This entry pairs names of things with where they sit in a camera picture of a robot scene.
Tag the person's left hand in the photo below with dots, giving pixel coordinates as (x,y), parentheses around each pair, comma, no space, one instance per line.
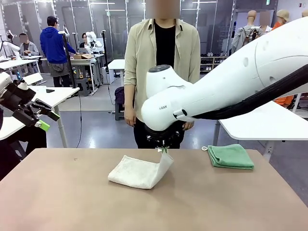
(188,125)

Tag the mannequin white shirt orange trousers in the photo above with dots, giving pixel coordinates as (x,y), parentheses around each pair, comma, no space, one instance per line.
(285,99)

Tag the black phone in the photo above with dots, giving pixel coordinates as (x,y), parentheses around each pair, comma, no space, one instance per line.
(50,90)

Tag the small white standing desk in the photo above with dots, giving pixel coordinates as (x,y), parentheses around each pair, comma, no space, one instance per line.
(118,63)

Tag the mannequin in grey shirt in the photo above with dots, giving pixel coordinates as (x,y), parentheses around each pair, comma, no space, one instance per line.
(243,41)

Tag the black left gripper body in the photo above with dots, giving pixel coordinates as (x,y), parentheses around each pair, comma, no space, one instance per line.
(19,98)

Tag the left camera mount bracket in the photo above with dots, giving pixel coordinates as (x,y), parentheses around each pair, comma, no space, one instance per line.
(23,85)

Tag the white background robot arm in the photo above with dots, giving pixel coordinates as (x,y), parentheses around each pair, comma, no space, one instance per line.
(9,45)
(92,36)

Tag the cardboard box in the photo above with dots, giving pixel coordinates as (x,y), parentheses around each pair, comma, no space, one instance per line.
(81,56)

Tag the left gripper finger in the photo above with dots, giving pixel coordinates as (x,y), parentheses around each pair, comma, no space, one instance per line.
(43,125)
(49,111)

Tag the seated person in grey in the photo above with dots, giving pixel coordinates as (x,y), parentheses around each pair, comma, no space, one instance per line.
(29,49)

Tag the white shoe rack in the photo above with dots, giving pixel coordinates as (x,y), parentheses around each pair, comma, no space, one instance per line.
(213,64)

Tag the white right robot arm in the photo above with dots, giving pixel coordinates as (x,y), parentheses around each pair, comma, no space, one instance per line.
(228,84)

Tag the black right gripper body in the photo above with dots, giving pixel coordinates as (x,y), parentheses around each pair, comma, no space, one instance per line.
(158,137)

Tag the long white work tables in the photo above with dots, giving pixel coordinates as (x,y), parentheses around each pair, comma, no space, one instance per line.
(14,63)

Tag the white side table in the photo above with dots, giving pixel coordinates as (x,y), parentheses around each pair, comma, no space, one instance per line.
(264,127)
(62,93)

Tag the seated worker dark top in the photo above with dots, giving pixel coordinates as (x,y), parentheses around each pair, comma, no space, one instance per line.
(83,44)

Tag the grey step stool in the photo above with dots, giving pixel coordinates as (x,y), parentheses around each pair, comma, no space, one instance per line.
(83,86)

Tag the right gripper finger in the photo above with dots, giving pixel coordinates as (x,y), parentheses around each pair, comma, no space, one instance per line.
(165,149)
(159,145)

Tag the person's right forearm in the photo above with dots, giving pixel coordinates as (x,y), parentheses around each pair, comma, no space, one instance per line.
(128,96)

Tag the black backpack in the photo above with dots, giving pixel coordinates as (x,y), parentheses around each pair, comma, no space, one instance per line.
(119,96)

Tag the black tripod pole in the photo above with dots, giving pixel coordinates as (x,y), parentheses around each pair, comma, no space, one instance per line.
(104,48)
(68,55)

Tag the white terry towel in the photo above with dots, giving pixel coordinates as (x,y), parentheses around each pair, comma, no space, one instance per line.
(134,173)

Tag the mannequin in orange jacket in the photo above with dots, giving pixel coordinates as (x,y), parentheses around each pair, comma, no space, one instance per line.
(282,14)

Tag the green terry towel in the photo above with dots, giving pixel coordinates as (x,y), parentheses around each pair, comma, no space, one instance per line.
(231,156)

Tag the person in beige shirt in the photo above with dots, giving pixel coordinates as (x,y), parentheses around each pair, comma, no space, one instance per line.
(139,60)

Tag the person in blue hoodie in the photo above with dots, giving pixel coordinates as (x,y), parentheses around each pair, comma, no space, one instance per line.
(54,45)

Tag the black step stool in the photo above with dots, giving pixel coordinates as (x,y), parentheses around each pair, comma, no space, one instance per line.
(119,114)

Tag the white desk with box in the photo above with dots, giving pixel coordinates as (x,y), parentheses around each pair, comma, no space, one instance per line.
(81,61)

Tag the person's right hand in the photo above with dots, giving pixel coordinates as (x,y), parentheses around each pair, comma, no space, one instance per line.
(130,116)

